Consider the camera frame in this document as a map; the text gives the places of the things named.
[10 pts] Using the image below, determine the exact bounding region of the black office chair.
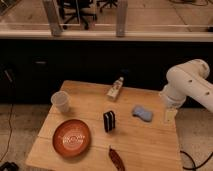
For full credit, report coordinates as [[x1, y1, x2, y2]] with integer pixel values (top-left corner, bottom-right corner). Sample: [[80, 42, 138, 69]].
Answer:
[[56, 0, 97, 30], [96, 0, 118, 13]]

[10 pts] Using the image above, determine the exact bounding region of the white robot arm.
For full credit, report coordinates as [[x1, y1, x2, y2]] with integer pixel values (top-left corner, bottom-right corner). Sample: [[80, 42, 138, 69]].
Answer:
[[159, 59, 213, 123]]

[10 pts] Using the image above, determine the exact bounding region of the black object bottom left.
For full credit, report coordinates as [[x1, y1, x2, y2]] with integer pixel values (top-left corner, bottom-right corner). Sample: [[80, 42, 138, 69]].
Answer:
[[0, 162, 19, 171]]

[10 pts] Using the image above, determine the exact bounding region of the grey metal post left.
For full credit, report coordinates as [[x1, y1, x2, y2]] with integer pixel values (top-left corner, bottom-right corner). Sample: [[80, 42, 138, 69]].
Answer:
[[43, 0, 62, 36]]

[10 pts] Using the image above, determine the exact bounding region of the black cable at left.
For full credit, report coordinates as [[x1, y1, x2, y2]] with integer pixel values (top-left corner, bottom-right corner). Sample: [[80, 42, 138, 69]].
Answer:
[[0, 68, 17, 163]]

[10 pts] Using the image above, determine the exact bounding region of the black floor cable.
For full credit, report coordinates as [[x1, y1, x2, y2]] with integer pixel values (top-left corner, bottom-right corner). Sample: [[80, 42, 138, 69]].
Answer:
[[180, 150, 213, 171]]

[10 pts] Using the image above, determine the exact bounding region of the small glass bottle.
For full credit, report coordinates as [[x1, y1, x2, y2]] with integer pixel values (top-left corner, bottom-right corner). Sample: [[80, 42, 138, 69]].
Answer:
[[107, 77, 124, 100]]

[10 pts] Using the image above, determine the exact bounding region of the translucent plastic cup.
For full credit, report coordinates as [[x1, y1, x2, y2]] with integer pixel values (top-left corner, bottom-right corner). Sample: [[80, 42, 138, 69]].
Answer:
[[51, 91, 70, 113]]

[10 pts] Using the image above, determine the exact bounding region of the black and white eraser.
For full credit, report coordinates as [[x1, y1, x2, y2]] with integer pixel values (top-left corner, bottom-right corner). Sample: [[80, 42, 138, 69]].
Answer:
[[103, 111, 115, 132]]

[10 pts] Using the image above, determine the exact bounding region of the orange patterned plate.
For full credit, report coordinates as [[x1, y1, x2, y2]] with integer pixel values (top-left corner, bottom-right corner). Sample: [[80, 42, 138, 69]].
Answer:
[[52, 119, 91, 158]]

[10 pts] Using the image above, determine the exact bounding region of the grey metal post right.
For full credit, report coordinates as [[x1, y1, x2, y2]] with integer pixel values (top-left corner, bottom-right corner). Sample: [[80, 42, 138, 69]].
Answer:
[[116, 0, 128, 37]]

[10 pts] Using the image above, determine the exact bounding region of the blue sponge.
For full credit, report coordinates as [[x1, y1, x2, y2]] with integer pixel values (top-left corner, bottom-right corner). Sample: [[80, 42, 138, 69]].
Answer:
[[132, 106, 153, 122]]

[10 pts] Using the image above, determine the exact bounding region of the grey metal post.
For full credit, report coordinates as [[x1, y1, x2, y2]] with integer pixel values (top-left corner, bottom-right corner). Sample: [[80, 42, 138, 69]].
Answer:
[[43, 0, 62, 36], [116, 0, 128, 37]]

